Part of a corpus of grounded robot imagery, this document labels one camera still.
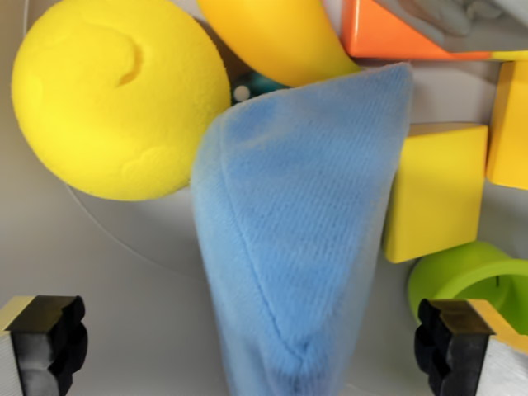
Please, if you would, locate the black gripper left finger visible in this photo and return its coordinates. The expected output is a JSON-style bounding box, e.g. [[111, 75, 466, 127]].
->
[[0, 295, 90, 396]]

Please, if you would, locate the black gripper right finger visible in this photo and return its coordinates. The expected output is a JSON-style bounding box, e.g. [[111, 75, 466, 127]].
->
[[413, 297, 528, 396]]

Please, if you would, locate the teal plastic object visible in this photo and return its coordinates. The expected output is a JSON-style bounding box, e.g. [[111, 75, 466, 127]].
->
[[230, 69, 290, 104]]

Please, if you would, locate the lime green plastic cup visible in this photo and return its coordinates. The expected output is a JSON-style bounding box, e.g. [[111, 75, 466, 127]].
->
[[408, 241, 528, 331]]

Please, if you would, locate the yellow wood cube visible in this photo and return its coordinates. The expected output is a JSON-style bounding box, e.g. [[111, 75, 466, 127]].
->
[[382, 122, 489, 265]]

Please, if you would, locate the light blue plush triangle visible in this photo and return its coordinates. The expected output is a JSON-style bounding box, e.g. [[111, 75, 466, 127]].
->
[[191, 62, 415, 396]]

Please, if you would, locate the yellow wood block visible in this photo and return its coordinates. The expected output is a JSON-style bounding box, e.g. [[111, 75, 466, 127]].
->
[[486, 49, 528, 191]]

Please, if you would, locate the large yellow foam ball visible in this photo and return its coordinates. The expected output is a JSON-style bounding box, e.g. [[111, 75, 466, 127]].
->
[[11, 0, 232, 202]]

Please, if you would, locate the orange wood block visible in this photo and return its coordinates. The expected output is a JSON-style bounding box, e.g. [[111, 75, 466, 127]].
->
[[340, 0, 496, 62]]

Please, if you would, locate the grey plush toy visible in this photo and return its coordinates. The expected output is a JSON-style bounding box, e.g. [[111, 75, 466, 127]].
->
[[370, 0, 528, 53]]

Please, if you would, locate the yellow plastic banana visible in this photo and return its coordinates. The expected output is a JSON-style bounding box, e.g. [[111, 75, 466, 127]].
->
[[196, 0, 362, 87]]

